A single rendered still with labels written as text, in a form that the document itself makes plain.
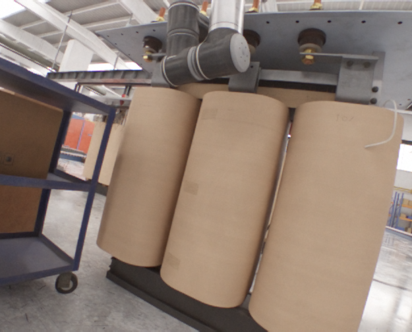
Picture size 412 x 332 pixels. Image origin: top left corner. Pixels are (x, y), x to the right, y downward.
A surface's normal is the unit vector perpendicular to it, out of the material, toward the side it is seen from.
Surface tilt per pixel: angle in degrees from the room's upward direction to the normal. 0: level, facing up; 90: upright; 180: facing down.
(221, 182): 90
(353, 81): 90
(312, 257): 90
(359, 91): 90
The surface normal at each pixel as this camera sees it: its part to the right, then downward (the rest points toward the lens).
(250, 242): 0.47, 0.07
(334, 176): -0.40, -0.14
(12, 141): 0.85, 0.18
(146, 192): 0.01, -0.04
